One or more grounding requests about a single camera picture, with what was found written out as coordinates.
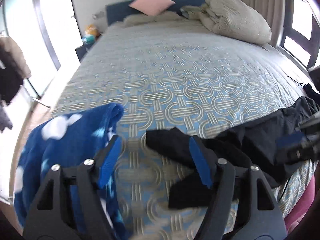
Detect beige crumpled duvet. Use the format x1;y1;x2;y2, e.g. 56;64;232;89
123;0;272;45

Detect dark framed window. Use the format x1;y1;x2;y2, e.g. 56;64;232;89
280;0;319;69

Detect black pants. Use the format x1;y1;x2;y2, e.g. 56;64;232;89
146;96;319;209

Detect hanging dark clothes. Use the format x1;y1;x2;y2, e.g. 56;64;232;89
1;35;31;132

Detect dark blue nightstand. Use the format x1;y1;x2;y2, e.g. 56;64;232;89
75;43;94;62

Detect blue white fleece blanket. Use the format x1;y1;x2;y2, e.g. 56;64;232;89
14;102;129;239

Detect pink pillow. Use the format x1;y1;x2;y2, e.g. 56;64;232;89
129;0;176;16

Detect orange teal nightstand items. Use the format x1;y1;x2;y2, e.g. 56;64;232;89
82;24;101;44

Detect blue patterned bedspread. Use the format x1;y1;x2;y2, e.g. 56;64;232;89
52;20;311;239

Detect black cable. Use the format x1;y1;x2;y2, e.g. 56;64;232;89
286;75;309;88

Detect dark blue headboard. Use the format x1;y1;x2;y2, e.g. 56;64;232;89
106;0;206;27

